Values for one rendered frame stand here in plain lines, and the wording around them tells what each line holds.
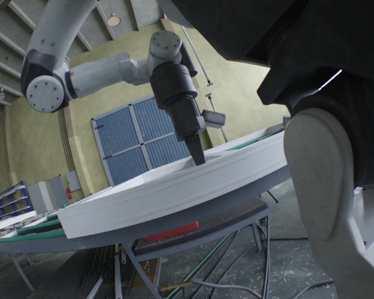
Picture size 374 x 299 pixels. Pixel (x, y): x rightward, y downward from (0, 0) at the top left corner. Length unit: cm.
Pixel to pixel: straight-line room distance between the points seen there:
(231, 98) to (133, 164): 531
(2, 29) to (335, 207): 963
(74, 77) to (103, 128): 737
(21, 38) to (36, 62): 942
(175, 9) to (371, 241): 41
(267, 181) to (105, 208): 38
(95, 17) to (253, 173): 901
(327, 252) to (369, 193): 13
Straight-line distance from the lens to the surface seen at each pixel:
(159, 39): 36
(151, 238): 92
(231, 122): 748
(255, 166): 35
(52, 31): 32
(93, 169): 793
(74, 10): 31
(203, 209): 39
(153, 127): 702
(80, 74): 36
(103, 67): 35
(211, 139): 669
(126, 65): 35
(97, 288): 129
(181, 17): 32
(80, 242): 51
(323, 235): 20
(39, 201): 995
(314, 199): 18
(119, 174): 733
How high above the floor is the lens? 96
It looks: 2 degrees up
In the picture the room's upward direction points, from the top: 20 degrees counter-clockwise
